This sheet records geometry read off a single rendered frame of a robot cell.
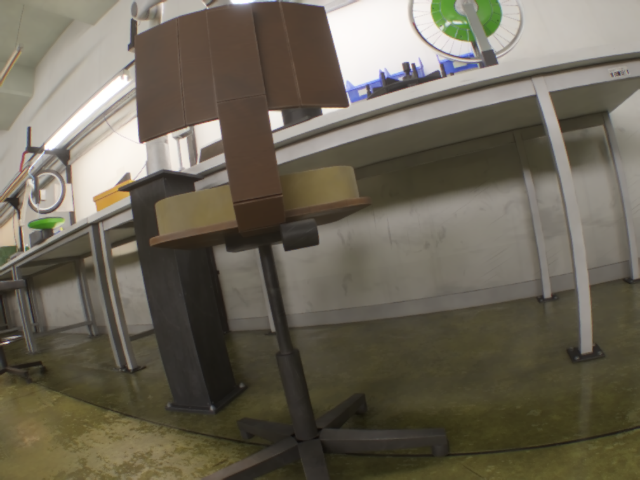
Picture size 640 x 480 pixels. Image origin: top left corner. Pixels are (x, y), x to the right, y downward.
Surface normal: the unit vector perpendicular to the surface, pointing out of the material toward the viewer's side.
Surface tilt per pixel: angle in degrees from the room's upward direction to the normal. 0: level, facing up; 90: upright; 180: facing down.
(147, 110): 90
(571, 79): 90
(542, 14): 90
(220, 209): 90
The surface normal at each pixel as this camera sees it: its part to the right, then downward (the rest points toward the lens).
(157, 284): -0.30, 0.04
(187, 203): 0.15, -0.04
